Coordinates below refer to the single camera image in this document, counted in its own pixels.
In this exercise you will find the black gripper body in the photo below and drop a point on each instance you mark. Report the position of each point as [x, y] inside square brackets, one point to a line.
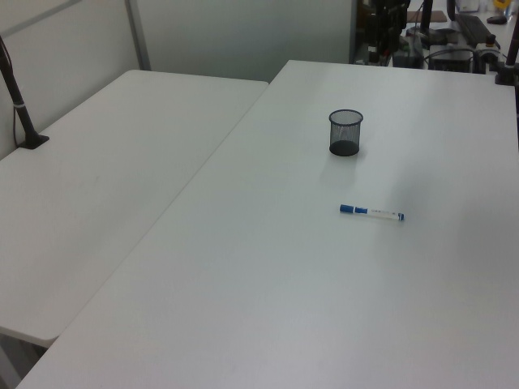
[390, 22]

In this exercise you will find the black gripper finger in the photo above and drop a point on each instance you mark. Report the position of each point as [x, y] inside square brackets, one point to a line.
[387, 53]
[371, 52]

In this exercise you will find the blue and white marker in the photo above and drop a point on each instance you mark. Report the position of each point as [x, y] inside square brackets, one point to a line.
[375, 213]

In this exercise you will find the black monitor stand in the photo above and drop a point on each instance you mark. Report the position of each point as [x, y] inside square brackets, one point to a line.
[427, 32]

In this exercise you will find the black electronics box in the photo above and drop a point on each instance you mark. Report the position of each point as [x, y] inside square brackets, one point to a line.
[450, 58]

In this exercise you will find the black keyboard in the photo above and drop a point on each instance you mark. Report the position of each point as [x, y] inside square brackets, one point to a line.
[472, 28]

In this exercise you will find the black mesh pen cup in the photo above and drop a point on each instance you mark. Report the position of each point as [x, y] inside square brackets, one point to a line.
[345, 139]

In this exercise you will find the black computer mouse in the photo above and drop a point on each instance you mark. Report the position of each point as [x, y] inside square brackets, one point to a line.
[496, 19]

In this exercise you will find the black camera stand with plate base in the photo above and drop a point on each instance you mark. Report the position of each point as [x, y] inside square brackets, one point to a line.
[22, 115]

